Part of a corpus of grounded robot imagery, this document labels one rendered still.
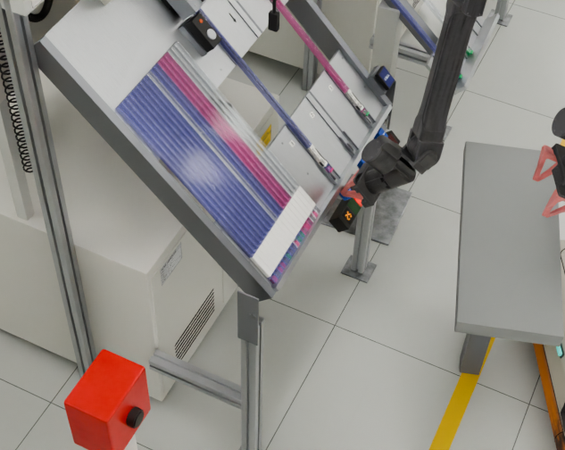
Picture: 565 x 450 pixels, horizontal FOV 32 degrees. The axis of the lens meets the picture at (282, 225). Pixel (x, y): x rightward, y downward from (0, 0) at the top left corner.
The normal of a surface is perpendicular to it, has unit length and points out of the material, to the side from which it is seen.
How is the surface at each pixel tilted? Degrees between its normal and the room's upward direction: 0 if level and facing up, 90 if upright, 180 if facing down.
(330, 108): 45
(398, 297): 0
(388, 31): 90
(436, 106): 75
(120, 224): 0
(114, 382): 0
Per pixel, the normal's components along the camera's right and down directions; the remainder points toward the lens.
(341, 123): 0.66, -0.22
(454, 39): 0.16, 0.55
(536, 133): 0.03, -0.66
